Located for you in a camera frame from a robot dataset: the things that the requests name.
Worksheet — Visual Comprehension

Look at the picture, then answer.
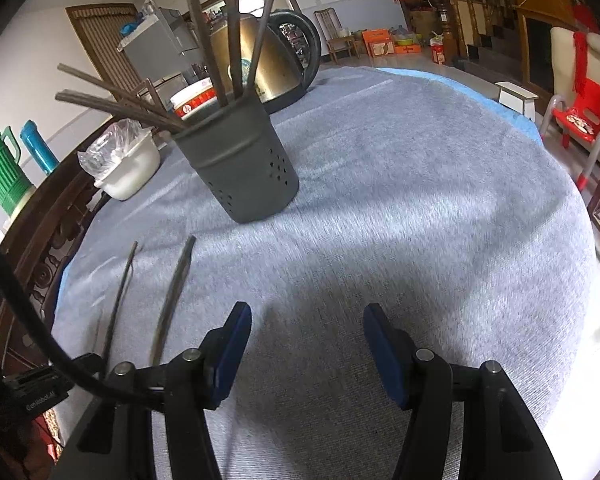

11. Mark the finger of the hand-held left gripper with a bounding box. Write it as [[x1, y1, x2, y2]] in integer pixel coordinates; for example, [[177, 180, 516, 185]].
[[0, 352, 103, 418]]

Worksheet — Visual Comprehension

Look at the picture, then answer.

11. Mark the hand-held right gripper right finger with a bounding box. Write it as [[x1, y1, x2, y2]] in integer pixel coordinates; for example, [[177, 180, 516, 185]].
[[362, 302, 563, 480]]

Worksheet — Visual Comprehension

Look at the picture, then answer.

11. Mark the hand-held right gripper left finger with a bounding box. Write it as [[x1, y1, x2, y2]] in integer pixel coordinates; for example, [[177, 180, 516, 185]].
[[47, 301, 253, 480]]

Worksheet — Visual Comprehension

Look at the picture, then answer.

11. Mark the dark grey utensil holder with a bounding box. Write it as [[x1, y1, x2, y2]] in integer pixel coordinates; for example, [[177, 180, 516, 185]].
[[172, 95, 301, 224]]

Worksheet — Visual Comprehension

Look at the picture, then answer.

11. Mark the white pot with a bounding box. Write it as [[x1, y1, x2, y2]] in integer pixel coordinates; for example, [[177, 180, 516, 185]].
[[94, 127, 162, 202]]

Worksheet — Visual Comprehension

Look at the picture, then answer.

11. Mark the green thermos flask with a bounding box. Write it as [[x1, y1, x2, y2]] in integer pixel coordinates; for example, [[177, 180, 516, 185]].
[[0, 127, 36, 217]]

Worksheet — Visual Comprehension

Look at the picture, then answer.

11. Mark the blue thermos flask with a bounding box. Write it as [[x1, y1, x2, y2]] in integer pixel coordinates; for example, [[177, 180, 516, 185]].
[[20, 120, 61, 176]]

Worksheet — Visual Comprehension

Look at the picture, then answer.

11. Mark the white and red bowl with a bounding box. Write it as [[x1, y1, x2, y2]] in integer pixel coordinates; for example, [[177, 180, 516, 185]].
[[170, 77, 219, 121]]

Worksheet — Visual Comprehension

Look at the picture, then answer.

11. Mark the blue table cover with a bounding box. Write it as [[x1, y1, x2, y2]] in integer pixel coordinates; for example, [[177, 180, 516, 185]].
[[54, 66, 544, 326]]

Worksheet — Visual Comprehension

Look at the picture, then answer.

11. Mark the white stool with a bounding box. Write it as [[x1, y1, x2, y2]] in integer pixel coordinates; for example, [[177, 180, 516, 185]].
[[495, 81, 540, 122]]

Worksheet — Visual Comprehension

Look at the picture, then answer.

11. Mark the golden electric kettle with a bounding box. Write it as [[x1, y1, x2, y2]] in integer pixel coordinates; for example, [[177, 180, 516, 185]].
[[210, 9, 323, 113]]

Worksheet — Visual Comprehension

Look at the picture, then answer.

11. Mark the orange cardboard box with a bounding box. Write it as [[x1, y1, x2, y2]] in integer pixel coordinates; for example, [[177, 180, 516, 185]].
[[362, 30, 396, 57]]

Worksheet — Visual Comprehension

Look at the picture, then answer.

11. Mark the grey refrigerator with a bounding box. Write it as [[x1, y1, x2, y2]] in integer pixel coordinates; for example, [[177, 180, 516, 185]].
[[117, 7, 207, 87]]

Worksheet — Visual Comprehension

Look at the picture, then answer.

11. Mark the brown wooden door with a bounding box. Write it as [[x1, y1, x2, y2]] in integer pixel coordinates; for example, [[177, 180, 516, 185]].
[[66, 3, 149, 97]]

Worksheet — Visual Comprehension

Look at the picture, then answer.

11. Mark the wooden staircase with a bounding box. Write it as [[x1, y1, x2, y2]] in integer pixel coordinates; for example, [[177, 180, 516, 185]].
[[430, 0, 561, 92]]

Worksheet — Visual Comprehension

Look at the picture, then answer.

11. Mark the black cable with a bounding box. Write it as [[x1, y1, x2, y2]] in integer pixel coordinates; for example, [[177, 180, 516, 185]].
[[0, 225, 168, 406]]

